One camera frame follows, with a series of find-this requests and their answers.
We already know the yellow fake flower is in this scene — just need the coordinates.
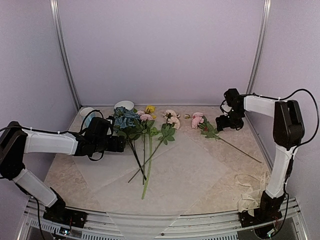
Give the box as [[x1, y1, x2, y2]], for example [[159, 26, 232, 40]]
[[140, 105, 159, 200]]

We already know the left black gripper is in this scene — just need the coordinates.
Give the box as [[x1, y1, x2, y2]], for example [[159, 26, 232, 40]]
[[94, 135, 126, 153]]

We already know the aluminium front rail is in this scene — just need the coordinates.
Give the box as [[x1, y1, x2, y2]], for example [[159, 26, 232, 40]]
[[15, 198, 310, 240]]

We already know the aluminium frame post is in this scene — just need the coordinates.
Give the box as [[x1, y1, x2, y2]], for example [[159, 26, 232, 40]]
[[246, 0, 272, 94], [49, 0, 82, 111]]

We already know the light blue mug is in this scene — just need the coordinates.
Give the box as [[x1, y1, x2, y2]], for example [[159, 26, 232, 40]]
[[79, 107, 96, 128]]

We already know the blue hydrangea fake flower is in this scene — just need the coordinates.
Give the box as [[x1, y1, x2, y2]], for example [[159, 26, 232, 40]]
[[113, 106, 147, 183]]

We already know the white bowl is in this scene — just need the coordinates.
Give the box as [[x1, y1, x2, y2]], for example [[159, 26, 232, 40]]
[[114, 100, 135, 111]]

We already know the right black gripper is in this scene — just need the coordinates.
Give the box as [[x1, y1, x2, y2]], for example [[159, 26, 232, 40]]
[[215, 107, 244, 131]]

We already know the left aluminium frame post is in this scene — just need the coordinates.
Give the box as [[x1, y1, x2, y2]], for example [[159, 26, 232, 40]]
[[49, 0, 82, 111]]

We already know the cream ribbon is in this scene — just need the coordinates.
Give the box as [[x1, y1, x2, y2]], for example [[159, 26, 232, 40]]
[[234, 171, 269, 217]]

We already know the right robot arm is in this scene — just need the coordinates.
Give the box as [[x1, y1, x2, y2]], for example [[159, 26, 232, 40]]
[[215, 88, 305, 239]]

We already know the right aluminium frame post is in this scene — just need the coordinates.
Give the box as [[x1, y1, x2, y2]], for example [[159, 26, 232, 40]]
[[246, 0, 272, 94]]

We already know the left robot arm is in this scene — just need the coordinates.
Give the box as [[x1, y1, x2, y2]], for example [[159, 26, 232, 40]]
[[0, 116, 126, 228]]

